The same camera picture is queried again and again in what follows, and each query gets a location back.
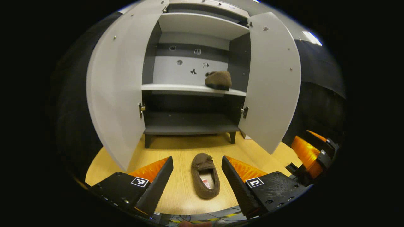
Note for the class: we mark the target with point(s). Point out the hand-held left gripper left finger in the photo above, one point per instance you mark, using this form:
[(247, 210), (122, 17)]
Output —
[(159, 184)]

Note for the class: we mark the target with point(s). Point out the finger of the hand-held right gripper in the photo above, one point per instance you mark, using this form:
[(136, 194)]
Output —
[(307, 154), (328, 144)]

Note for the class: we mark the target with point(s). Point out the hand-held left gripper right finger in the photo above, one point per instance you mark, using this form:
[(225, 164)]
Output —
[(236, 184)]

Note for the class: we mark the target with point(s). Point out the brown fuzzy shoe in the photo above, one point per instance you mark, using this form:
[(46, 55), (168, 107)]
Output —
[(199, 186), (219, 79)]

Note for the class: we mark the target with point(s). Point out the white cabinet door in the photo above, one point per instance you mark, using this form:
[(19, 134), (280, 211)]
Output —
[(116, 82), (271, 82)]

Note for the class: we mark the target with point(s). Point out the white cabinet drawer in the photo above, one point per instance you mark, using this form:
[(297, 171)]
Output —
[(208, 5)]

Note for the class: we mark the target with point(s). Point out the small ceiling light panel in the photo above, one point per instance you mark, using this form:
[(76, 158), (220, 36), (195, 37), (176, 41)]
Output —
[(311, 37)]

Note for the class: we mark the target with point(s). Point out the black backdrop cloth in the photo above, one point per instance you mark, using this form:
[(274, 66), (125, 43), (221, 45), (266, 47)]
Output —
[(72, 110)]

